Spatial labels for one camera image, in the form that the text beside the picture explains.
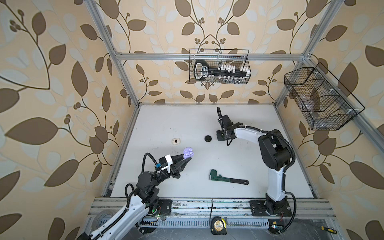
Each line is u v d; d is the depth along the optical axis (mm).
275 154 533
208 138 1001
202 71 844
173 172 598
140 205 564
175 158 627
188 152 632
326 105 722
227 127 789
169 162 556
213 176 840
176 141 978
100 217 693
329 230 680
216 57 905
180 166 615
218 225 669
